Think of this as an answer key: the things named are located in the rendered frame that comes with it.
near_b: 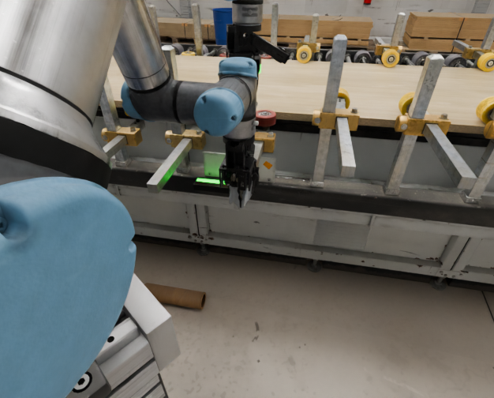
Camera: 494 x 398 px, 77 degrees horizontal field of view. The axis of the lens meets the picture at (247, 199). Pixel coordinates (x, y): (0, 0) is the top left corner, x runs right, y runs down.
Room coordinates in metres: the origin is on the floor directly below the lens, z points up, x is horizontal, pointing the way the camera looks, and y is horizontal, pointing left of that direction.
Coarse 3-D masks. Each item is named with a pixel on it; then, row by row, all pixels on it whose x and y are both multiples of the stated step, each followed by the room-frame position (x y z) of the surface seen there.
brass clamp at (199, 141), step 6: (168, 132) 1.01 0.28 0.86; (186, 132) 1.01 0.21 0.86; (192, 132) 1.01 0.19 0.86; (204, 132) 1.01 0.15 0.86; (168, 138) 0.99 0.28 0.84; (174, 138) 0.99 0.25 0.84; (180, 138) 0.99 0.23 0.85; (192, 138) 0.98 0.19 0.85; (198, 138) 0.97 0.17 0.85; (204, 138) 1.01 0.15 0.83; (168, 144) 1.00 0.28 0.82; (174, 144) 0.99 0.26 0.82; (198, 144) 0.97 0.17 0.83; (204, 144) 1.00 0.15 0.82
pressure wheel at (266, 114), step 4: (256, 112) 1.07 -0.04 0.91; (260, 112) 1.07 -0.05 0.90; (264, 112) 1.06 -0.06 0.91; (268, 112) 1.07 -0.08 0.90; (272, 112) 1.07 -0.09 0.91; (256, 116) 1.03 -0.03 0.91; (260, 116) 1.03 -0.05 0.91; (264, 116) 1.03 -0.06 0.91; (268, 116) 1.03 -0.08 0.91; (272, 116) 1.03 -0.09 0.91; (256, 120) 1.03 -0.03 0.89; (260, 120) 1.02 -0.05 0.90; (264, 120) 1.02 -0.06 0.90; (268, 120) 1.02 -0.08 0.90; (272, 120) 1.03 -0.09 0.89; (260, 124) 1.02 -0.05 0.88; (264, 124) 1.02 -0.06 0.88; (268, 124) 1.02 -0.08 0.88; (272, 124) 1.03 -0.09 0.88
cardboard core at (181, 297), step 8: (152, 288) 0.94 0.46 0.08; (160, 288) 0.94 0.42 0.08; (168, 288) 0.94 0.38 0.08; (176, 288) 0.94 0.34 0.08; (160, 296) 0.90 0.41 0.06; (168, 296) 0.90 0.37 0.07; (176, 296) 0.90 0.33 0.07; (184, 296) 0.90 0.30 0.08; (192, 296) 0.89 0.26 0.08; (200, 296) 0.89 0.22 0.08; (176, 304) 0.88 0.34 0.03; (184, 304) 0.87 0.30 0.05; (192, 304) 0.87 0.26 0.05; (200, 304) 0.86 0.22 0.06
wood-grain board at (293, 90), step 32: (192, 64) 1.79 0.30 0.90; (288, 64) 1.79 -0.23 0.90; (320, 64) 1.79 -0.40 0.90; (352, 64) 1.79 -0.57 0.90; (256, 96) 1.26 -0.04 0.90; (288, 96) 1.26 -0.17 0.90; (320, 96) 1.26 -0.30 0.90; (352, 96) 1.26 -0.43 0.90; (384, 96) 1.26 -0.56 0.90; (448, 96) 1.26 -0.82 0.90; (480, 96) 1.26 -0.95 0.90; (480, 128) 0.96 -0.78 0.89
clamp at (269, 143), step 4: (256, 132) 0.98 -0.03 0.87; (260, 132) 0.98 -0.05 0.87; (256, 136) 0.95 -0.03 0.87; (260, 136) 0.95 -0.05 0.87; (264, 136) 0.95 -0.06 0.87; (256, 140) 0.94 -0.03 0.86; (260, 140) 0.93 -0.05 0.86; (264, 140) 0.93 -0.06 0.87; (268, 140) 0.93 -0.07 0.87; (272, 140) 0.93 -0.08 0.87; (264, 144) 0.93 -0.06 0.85; (268, 144) 0.93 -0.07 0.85; (272, 144) 0.93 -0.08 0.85; (264, 148) 0.93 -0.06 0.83; (268, 148) 0.93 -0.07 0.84; (272, 148) 0.93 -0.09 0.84; (272, 152) 0.93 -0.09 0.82
